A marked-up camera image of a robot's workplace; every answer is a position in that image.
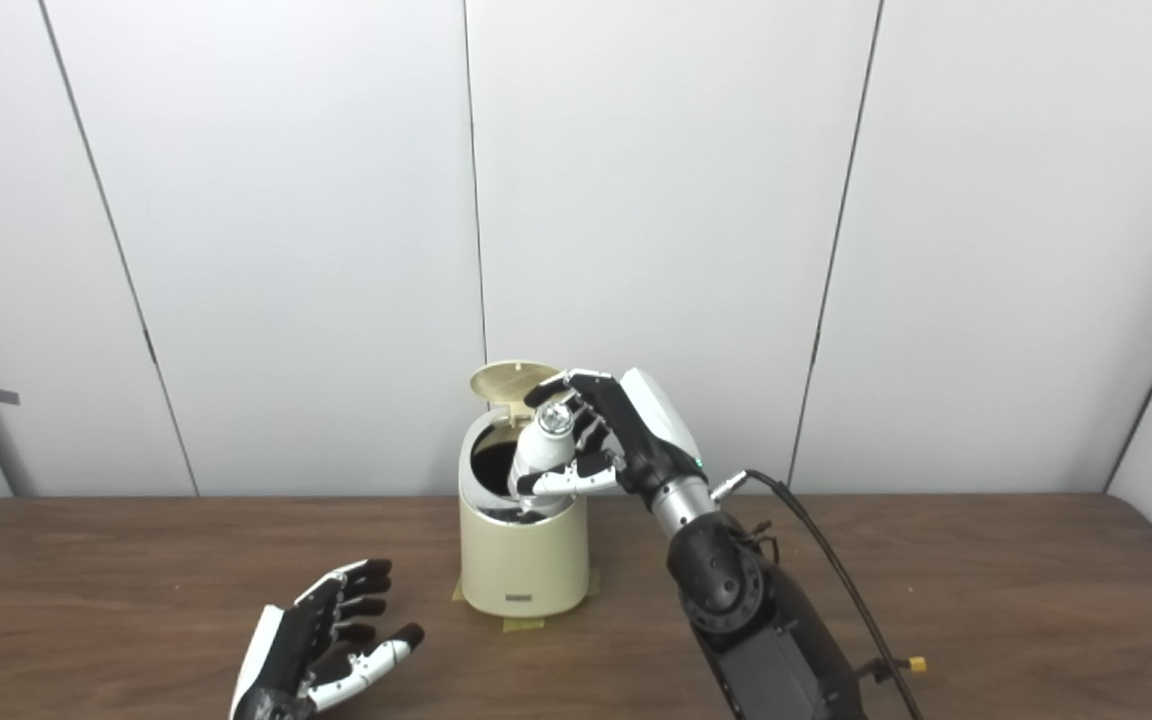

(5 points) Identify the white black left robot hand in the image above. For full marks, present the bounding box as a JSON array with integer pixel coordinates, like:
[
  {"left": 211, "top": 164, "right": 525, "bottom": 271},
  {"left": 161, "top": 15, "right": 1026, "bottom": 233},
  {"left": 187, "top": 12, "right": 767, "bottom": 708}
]
[{"left": 229, "top": 559, "right": 426, "bottom": 720}]

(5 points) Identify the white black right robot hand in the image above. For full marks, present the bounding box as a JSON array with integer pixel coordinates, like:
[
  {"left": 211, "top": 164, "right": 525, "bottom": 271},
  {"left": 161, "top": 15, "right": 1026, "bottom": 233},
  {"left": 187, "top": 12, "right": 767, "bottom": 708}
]
[{"left": 516, "top": 367, "right": 707, "bottom": 501}]

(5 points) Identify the small white plastic bottle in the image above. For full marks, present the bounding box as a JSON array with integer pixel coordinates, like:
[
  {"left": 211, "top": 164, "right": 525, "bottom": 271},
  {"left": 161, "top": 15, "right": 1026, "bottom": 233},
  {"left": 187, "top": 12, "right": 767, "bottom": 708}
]
[{"left": 508, "top": 402, "right": 577, "bottom": 516}]

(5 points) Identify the round cream bin lid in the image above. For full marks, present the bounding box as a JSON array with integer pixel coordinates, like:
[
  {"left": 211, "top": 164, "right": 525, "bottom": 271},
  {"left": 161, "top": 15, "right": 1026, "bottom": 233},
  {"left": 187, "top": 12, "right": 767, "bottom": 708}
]
[{"left": 469, "top": 361, "right": 562, "bottom": 416}]

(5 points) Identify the cream-colored bin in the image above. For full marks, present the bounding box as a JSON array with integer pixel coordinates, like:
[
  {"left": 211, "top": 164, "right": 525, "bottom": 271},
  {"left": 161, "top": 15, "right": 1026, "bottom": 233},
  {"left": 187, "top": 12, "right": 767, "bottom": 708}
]
[{"left": 458, "top": 405, "right": 590, "bottom": 618}]

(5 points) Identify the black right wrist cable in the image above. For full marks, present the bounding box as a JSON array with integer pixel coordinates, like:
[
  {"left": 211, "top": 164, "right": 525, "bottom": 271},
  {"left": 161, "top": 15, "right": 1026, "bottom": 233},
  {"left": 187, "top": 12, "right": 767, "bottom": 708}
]
[{"left": 711, "top": 469, "right": 927, "bottom": 720}]

